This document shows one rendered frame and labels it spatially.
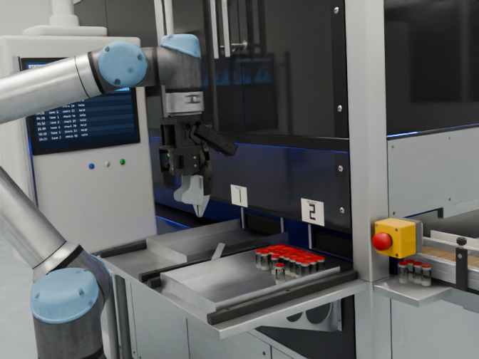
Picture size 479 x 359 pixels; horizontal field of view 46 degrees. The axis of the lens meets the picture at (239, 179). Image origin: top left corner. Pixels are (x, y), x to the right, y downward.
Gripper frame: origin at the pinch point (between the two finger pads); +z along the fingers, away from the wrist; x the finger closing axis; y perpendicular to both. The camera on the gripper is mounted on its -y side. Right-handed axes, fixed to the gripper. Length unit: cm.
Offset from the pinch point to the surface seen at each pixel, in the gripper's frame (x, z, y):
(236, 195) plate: -42, 8, -35
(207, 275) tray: -19.1, 21.3, -10.4
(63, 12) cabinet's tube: -95, -54, -5
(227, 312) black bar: 8.1, 19.8, 0.4
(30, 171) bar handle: -80, -3, 16
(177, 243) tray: -52, 21, -19
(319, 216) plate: -4.3, 8.4, -35.5
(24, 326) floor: -247, 110, -6
